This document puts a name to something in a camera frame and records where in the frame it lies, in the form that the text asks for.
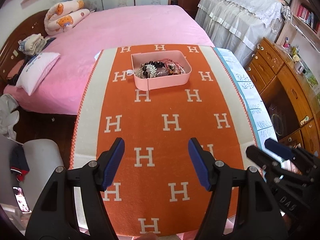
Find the smartphone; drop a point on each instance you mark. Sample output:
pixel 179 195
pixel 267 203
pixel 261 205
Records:
pixel 20 198

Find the rolled bear pattern quilt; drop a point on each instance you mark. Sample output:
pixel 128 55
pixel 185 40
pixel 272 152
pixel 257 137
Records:
pixel 64 16

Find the orange H pattern blanket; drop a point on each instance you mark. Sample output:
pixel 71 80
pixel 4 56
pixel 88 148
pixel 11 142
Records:
pixel 156 188

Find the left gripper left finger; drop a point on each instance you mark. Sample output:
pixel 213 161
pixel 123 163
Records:
pixel 54 214

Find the wooden desk with drawers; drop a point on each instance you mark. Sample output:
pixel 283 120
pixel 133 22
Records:
pixel 291 103

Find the white crumpled clothes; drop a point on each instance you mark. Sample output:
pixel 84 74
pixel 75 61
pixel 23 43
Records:
pixel 9 116

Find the folded beige clothes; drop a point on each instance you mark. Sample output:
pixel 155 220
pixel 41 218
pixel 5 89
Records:
pixel 32 45

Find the light blue patterned tablecloth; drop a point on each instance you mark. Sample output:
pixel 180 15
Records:
pixel 257 112

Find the pink bed sheet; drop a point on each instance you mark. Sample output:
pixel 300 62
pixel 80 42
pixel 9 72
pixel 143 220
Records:
pixel 61 90

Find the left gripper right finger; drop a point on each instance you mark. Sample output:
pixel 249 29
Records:
pixel 257 215

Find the dark wooden headboard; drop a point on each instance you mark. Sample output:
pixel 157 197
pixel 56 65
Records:
pixel 10 54

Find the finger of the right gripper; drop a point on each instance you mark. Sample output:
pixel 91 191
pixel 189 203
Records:
pixel 279 149
pixel 270 166

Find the white lace covered furniture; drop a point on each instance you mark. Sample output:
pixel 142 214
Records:
pixel 240 25

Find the pink jewelry tray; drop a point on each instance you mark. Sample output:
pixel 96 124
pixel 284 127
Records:
pixel 160 69

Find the white pillow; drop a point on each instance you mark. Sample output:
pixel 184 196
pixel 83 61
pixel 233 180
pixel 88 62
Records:
pixel 35 71

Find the bookshelf with books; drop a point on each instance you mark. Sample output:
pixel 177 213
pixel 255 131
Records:
pixel 304 22

